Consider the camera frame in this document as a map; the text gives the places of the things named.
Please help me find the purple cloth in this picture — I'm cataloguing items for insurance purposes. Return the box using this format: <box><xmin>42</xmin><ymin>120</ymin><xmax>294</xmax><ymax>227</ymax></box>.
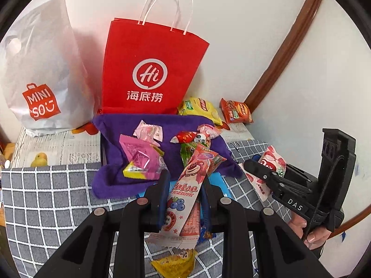
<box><xmin>90</xmin><ymin>114</ymin><xmax>244</xmax><ymax>200</ymax></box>

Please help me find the yellow chip bag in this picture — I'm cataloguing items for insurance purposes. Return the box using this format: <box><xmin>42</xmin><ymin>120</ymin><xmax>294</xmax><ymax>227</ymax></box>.
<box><xmin>177</xmin><ymin>97</ymin><xmax>224</xmax><ymax>124</ymax></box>

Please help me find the grey checked blanket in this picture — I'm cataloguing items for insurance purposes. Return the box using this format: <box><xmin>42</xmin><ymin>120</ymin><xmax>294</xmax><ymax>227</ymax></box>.
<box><xmin>0</xmin><ymin>139</ymin><xmax>292</xmax><ymax>278</ymax></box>

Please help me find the blue flat box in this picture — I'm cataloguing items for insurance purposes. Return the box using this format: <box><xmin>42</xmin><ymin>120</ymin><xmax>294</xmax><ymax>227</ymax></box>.
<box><xmin>137</xmin><ymin>174</ymin><xmax>233</xmax><ymax>201</ymax></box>

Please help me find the long pink snack packet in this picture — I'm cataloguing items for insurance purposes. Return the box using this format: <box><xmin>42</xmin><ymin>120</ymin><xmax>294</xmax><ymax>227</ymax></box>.
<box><xmin>144</xmin><ymin>143</ymin><xmax>228</xmax><ymax>250</ymax></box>

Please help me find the white strawberry snack packet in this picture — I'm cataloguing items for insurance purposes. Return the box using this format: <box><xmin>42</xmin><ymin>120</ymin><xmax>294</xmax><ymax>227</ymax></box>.
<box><xmin>246</xmin><ymin>145</ymin><xmax>287</xmax><ymax>202</ymax></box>

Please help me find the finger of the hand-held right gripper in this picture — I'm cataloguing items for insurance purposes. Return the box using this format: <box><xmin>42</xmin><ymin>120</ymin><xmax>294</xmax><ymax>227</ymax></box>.
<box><xmin>243</xmin><ymin>159</ymin><xmax>316</xmax><ymax>218</ymax></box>
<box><xmin>285</xmin><ymin>164</ymin><xmax>313</xmax><ymax>190</ymax></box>

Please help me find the brown wooden frame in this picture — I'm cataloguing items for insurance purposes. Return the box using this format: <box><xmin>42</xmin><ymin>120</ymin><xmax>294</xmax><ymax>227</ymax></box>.
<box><xmin>244</xmin><ymin>0</ymin><xmax>326</xmax><ymax>117</ymax></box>

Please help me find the yellow snack packet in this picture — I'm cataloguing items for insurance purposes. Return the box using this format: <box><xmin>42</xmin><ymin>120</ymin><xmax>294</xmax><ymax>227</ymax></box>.
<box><xmin>150</xmin><ymin>249</ymin><xmax>198</xmax><ymax>278</ymax></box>

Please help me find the orange snack packet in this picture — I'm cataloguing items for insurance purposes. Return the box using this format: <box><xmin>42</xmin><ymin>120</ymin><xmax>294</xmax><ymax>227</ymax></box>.
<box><xmin>219</xmin><ymin>98</ymin><xmax>254</xmax><ymax>124</ymax></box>

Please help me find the black cable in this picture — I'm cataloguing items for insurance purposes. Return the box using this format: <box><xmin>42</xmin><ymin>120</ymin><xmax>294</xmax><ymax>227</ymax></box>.
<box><xmin>301</xmin><ymin>153</ymin><xmax>340</xmax><ymax>241</ymax></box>

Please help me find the red strip snack packet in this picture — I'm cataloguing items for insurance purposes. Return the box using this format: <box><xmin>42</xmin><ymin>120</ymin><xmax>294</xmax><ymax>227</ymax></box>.
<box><xmin>179</xmin><ymin>202</ymin><xmax>215</xmax><ymax>241</ymax></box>

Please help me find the panda print snack packet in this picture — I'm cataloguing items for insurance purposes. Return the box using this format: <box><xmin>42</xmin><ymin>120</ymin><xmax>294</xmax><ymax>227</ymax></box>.
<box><xmin>170</xmin><ymin>123</ymin><xmax>223</xmax><ymax>146</ymax></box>

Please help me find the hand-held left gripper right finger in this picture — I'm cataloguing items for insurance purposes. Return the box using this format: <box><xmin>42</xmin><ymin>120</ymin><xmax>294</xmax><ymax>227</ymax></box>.
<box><xmin>202</xmin><ymin>179</ymin><xmax>334</xmax><ymax>278</ymax></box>

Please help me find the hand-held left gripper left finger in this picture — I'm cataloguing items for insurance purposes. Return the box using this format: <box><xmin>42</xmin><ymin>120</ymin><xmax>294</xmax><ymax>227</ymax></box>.
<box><xmin>37</xmin><ymin>169</ymin><xmax>172</xmax><ymax>278</ymax></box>

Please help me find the white plastic bag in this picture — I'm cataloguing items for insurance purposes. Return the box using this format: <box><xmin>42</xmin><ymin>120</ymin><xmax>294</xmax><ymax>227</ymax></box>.
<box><xmin>0</xmin><ymin>0</ymin><xmax>96</xmax><ymax>137</ymax></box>

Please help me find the red paper bag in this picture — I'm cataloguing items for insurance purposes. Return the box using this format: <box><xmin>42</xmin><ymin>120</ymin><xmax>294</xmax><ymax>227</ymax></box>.
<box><xmin>101</xmin><ymin>0</ymin><xmax>210</xmax><ymax>116</ymax></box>

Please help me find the small pink candy packet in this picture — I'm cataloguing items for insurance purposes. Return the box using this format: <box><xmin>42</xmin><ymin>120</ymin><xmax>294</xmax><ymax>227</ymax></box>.
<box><xmin>133</xmin><ymin>119</ymin><xmax>164</xmax><ymax>148</ymax></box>

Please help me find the person's right hand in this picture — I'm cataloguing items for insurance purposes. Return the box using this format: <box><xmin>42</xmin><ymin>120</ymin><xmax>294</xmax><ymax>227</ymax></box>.
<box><xmin>288</xmin><ymin>214</ymin><xmax>330</xmax><ymax>251</ymax></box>

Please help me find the green snack packet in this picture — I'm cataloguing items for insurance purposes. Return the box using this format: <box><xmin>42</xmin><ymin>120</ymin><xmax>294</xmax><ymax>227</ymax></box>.
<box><xmin>180</xmin><ymin>142</ymin><xmax>200</xmax><ymax>169</ymax></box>

